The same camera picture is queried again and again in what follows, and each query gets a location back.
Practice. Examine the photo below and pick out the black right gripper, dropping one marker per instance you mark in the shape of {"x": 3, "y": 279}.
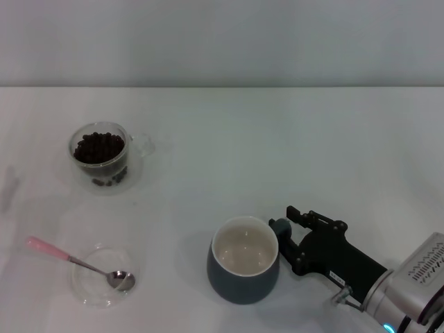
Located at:
{"x": 336, "y": 256}

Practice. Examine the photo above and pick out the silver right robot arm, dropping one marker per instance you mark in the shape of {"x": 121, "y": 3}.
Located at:
{"x": 381, "y": 291}

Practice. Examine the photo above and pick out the dark coffee beans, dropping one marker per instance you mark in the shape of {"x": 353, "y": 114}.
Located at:
{"x": 97, "y": 147}

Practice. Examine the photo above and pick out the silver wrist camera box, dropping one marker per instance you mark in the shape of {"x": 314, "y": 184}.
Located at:
{"x": 426, "y": 267}

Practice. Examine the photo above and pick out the dark grey ceramic mug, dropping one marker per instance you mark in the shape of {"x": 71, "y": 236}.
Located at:
{"x": 239, "y": 286}

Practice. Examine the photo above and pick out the empty clear glass saucer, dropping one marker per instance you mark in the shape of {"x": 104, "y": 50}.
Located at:
{"x": 92, "y": 291}

